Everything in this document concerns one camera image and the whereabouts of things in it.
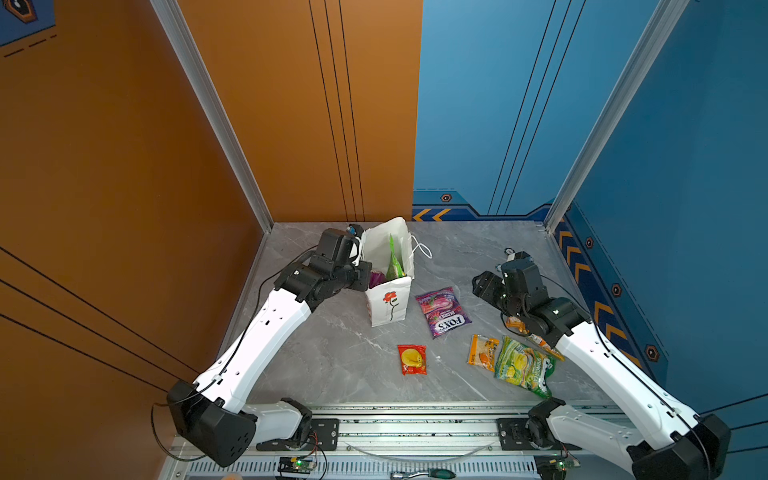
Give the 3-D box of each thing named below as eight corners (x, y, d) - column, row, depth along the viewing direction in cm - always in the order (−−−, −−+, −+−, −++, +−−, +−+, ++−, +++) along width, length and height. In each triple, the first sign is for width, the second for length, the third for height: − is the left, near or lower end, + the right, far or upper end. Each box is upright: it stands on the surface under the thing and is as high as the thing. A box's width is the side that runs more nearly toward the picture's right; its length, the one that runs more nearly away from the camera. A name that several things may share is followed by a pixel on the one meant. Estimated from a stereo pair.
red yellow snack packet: (398, 375, 85) (398, 372, 83) (398, 348, 90) (398, 344, 88) (427, 375, 85) (428, 372, 83) (425, 348, 90) (426, 344, 88)
